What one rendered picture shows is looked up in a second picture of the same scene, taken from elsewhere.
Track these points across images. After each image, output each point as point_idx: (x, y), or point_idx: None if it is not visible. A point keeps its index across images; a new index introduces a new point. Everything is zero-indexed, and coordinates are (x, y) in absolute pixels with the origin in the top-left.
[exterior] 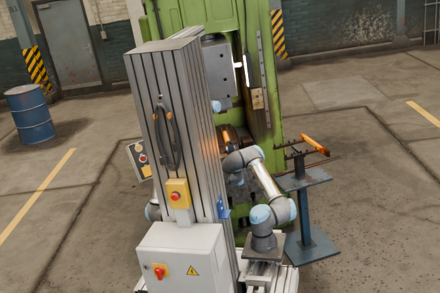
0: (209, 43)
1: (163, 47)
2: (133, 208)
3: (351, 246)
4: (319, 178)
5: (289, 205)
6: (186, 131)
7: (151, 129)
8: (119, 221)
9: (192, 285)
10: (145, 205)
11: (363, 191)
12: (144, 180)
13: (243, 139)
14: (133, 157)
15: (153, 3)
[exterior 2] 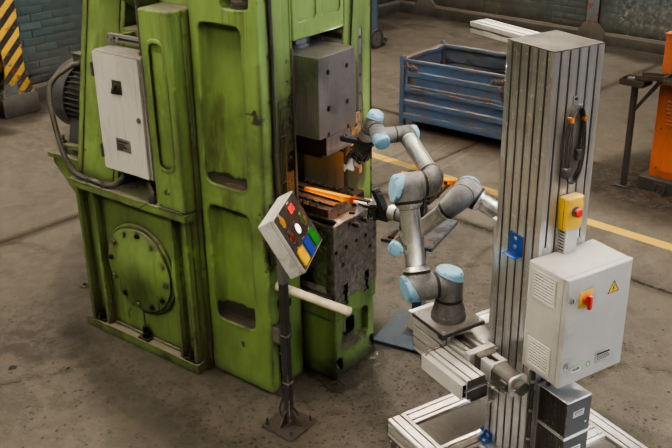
0: (317, 48)
1: (573, 42)
2: (75, 396)
3: None
4: (446, 225)
5: None
6: (588, 134)
7: (557, 138)
8: (79, 422)
9: (609, 306)
10: (92, 382)
11: (401, 256)
12: (306, 270)
13: (349, 192)
14: (285, 238)
15: None
